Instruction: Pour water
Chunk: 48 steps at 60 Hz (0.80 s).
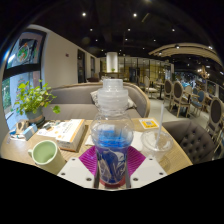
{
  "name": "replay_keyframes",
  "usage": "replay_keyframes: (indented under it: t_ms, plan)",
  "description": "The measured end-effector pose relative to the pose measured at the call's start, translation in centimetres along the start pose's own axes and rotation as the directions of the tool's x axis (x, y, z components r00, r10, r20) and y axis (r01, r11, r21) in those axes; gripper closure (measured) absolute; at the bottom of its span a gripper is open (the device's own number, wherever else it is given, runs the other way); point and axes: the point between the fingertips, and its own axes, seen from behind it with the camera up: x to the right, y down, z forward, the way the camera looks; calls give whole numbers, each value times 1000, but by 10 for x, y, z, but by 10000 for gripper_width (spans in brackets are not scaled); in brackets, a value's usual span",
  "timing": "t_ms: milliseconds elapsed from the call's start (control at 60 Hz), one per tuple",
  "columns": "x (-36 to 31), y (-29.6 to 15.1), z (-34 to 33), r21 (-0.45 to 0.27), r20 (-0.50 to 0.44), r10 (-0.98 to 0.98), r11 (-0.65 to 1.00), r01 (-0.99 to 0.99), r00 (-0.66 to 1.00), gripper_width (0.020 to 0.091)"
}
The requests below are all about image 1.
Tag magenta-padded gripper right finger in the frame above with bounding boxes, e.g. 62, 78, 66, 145
125, 145, 168, 189

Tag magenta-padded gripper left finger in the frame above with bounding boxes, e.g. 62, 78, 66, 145
57, 145, 100, 189

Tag clear bottle with blue label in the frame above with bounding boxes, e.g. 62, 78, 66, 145
89, 77, 135, 186

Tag clear plastic cup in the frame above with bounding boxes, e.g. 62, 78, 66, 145
140, 128, 175, 163

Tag flat round red coaster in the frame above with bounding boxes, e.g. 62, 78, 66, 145
99, 177, 128, 188

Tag pale green mug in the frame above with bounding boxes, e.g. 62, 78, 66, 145
26, 139, 67, 175

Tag white box with orange print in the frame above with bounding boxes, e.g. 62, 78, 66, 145
54, 118, 86, 153

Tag yellow square card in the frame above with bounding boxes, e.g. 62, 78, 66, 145
137, 117, 161, 131

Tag white drinking straw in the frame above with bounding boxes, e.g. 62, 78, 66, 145
154, 102, 166, 148

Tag white printed menu sheet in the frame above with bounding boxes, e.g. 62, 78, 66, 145
35, 120, 73, 139

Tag dark tufted armchair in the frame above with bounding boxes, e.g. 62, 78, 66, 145
161, 118, 213, 165

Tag small light blue box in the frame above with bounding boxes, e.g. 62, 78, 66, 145
22, 123, 39, 142

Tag grey curved sofa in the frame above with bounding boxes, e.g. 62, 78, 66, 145
41, 81, 151, 122

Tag group of dining chairs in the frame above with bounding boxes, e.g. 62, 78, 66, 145
142, 74, 224, 158

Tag green potted plant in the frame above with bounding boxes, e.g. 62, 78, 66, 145
12, 79, 62, 128

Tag decorated window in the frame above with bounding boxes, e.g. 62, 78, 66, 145
1, 29, 48, 125

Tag ceiling spot lights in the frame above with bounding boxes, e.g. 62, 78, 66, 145
79, 0, 224, 76

